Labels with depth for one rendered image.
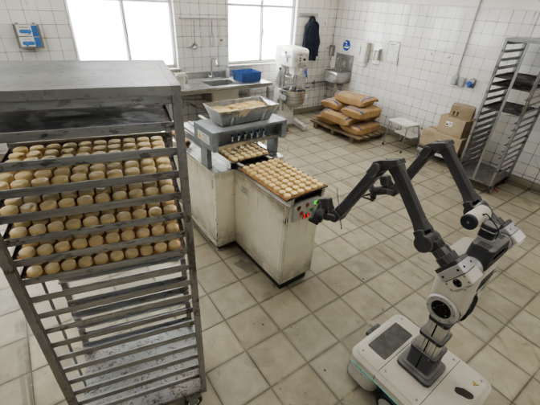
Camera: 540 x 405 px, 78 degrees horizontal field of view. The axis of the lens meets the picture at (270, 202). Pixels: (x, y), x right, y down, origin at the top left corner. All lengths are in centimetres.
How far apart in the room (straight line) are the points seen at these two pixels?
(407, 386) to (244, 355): 102
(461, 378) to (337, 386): 72
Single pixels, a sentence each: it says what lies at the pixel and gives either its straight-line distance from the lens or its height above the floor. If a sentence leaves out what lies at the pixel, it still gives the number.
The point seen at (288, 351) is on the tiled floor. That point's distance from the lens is 252.
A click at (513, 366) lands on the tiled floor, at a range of 305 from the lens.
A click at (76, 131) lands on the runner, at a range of 120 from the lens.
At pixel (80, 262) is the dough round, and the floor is 115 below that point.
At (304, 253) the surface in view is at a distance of 276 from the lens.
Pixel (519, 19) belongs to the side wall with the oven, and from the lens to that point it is 578.
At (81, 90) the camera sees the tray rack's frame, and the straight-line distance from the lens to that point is 113.
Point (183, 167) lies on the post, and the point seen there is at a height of 154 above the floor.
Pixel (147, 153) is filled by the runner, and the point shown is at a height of 159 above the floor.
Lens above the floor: 206
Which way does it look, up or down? 31 degrees down
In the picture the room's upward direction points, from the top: 3 degrees clockwise
